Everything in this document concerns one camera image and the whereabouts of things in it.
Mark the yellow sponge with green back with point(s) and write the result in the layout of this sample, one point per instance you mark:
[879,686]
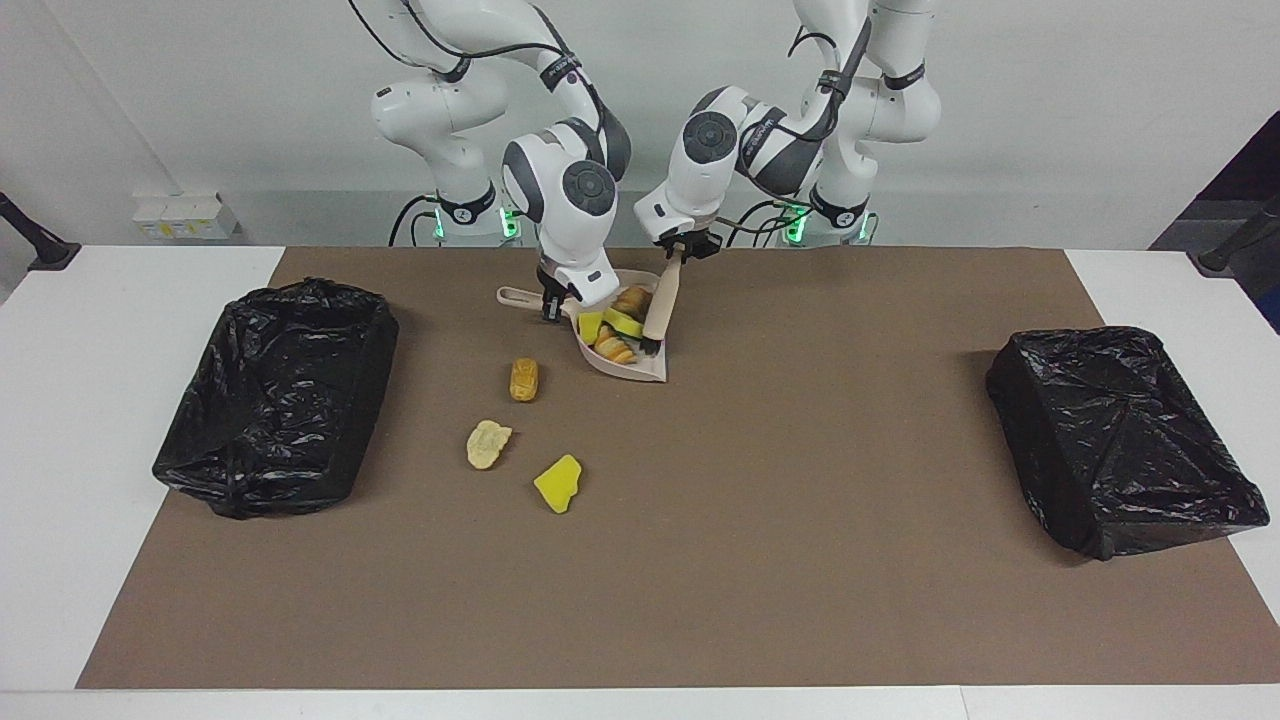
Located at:
[624,322]

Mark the brown toy bread loaf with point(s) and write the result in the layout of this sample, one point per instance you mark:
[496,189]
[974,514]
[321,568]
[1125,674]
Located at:
[524,380]

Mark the beige plastic dustpan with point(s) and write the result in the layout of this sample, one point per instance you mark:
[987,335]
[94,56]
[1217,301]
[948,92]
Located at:
[640,368]

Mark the orange striped toy croissant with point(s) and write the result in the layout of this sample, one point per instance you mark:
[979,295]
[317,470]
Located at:
[615,349]

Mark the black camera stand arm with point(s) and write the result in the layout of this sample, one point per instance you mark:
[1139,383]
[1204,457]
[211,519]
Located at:
[45,250]
[1235,240]

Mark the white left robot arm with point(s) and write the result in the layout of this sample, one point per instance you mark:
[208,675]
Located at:
[710,150]

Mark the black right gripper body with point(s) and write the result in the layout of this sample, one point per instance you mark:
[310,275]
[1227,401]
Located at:
[553,285]

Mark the bin with black bag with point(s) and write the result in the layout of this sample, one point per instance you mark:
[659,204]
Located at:
[280,400]
[1120,440]

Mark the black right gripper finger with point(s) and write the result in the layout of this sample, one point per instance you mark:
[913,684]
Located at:
[552,310]

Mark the small yellow sponge piece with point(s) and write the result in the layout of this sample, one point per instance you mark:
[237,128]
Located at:
[591,326]

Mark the pale toy bread piece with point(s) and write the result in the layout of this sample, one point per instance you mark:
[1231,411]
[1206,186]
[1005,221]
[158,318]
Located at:
[631,299]

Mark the pale yellow toy chip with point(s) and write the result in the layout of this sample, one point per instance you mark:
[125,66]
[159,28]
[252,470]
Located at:
[487,445]

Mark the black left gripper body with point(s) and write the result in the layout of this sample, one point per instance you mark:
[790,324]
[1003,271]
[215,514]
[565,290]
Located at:
[693,237]

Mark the brown table mat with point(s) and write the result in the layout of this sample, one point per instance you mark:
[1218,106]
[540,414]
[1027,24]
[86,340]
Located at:
[640,620]

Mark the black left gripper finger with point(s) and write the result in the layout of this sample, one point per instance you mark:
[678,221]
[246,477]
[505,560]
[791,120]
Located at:
[703,250]
[668,250]

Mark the yellow sponge chunk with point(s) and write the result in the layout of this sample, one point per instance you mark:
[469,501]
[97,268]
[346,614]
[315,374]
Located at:
[557,485]

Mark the white wall socket box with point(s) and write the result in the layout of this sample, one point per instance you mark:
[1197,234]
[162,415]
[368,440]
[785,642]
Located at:
[185,217]

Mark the beige hand brush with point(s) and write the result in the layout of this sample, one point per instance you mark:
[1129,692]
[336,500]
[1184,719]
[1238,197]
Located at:
[662,310]

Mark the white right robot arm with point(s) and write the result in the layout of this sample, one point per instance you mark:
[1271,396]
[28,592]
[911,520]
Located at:
[570,190]

